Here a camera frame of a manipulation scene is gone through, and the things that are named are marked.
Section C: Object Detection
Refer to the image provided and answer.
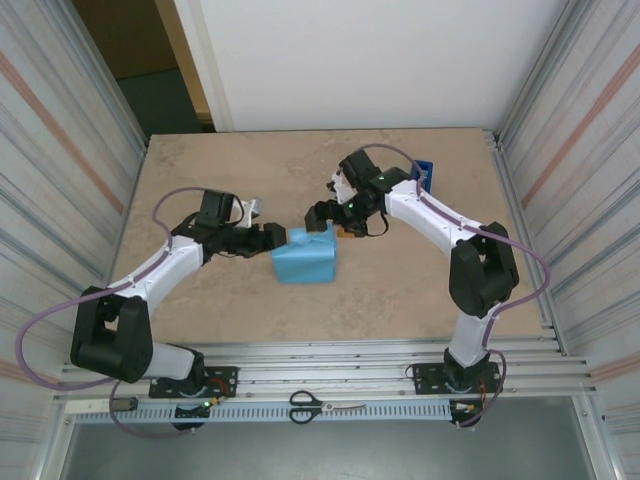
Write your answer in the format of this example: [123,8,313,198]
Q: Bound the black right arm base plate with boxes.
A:
[412,360,504,396]

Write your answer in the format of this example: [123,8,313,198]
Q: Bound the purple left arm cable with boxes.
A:
[15,187,221,439]

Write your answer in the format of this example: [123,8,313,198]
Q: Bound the aluminium frame rails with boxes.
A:
[59,339,599,401]

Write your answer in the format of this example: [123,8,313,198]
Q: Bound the blue wrapping paper sheet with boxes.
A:
[269,224,338,285]

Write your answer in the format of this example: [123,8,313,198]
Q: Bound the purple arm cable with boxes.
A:
[357,143,552,430]
[15,187,221,439]

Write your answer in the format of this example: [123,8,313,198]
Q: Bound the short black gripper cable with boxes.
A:
[364,212,390,237]

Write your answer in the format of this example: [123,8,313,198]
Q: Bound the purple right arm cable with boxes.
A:
[357,143,552,430]

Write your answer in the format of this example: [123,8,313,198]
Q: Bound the black handled scissors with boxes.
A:
[288,390,367,425]

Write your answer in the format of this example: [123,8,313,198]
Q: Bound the aluminium side rail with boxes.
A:
[482,128,569,356]
[87,134,151,361]

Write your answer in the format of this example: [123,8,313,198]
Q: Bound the white slotted cable duct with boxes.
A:
[64,398,484,426]

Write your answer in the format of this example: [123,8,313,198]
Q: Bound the black controller board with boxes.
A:
[172,402,211,421]
[449,399,484,419]

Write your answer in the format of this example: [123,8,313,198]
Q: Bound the blue tape dispenser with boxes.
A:
[410,159,435,194]

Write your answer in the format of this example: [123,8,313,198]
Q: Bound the brown wooden door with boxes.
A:
[72,0,217,126]

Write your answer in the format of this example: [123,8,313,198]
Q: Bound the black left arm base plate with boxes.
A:
[148,365,239,400]

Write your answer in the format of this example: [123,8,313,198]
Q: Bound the grey metal lower shelf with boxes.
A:
[49,397,609,480]

